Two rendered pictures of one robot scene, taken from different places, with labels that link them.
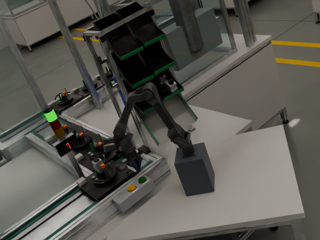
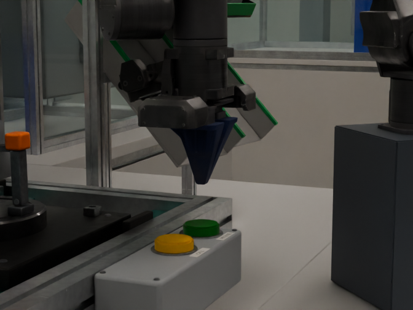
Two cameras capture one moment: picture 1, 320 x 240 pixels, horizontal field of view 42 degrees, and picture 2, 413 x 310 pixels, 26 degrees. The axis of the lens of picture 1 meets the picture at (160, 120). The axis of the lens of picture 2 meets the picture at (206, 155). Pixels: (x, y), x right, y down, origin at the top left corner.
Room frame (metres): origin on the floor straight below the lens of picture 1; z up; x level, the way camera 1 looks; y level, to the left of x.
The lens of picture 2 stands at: (1.01, 0.78, 1.21)
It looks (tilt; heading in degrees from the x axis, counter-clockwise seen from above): 10 degrees down; 321
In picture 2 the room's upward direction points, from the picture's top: straight up
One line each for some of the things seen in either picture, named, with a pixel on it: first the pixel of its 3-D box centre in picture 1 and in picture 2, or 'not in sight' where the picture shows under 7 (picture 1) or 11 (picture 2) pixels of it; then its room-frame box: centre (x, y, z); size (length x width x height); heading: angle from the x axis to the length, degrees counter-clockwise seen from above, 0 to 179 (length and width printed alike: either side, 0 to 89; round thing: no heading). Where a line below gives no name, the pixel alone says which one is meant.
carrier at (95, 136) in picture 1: (79, 138); not in sight; (2.40, 0.52, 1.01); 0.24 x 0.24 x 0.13; 29
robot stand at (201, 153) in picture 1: (195, 169); (411, 211); (1.69, -0.07, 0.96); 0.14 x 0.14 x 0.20; 73
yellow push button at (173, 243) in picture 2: (131, 188); (174, 247); (1.73, 0.25, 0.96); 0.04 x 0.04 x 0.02
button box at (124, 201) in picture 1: (134, 193); (174, 277); (1.73, 0.25, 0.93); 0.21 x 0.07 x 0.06; 119
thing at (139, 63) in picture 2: (124, 151); (153, 75); (1.80, 0.22, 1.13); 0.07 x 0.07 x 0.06; 28
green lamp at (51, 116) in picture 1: (50, 115); not in sight; (1.97, 0.50, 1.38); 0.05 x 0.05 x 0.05
